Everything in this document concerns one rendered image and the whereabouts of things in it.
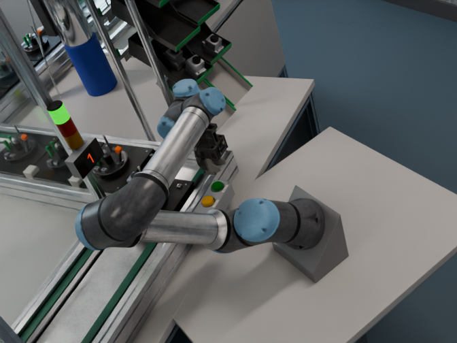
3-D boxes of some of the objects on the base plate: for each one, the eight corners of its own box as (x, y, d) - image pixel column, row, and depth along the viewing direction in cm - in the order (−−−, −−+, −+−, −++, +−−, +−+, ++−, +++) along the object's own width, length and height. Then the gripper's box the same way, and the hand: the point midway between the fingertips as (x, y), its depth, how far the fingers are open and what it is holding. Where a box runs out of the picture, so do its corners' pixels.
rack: (235, 104, 251) (175, -85, 199) (195, 162, 229) (115, -34, 178) (194, 101, 261) (126, -80, 210) (151, 156, 239) (64, -31, 188)
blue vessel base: (123, 78, 293) (101, 30, 276) (105, 97, 284) (82, 49, 266) (99, 77, 301) (77, 30, 283) (81, 95, 291) (57, 48, 274)
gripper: (206, 136, 176) (225, 186, 190) (219, 117, 181) (237, 167, 195) (182, 133, 180) (202, 183, 194) (196, 115, 186) (215, 164, 199)
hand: (211, 171), depth 195 cm, fingers closed
